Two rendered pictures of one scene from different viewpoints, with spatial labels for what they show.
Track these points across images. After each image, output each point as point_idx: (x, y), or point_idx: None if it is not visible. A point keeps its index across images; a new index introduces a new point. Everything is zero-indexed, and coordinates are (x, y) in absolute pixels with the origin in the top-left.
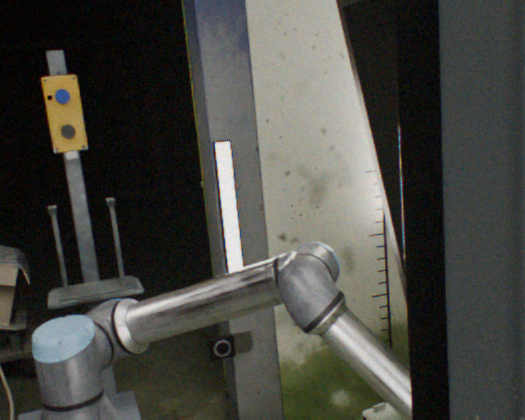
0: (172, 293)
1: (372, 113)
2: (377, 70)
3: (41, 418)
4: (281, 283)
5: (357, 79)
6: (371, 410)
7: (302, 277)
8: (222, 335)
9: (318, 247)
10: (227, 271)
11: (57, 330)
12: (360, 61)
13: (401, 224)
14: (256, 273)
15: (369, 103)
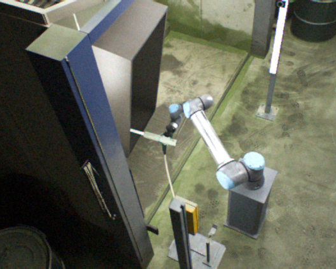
0: (218, 143)
1: (125, 91)
2: (120, 79)
3: (263, 178)
4: (210, 102)
5: (131, 81)
6: (173, 141)
7: (208, 96)
8: (137, 243)
9: (191, 101)
10: (141, 207)
11: (256, 158)
12: (126, 77)
13: (123, 120)
14: (205, 115)
15: (126, 89)
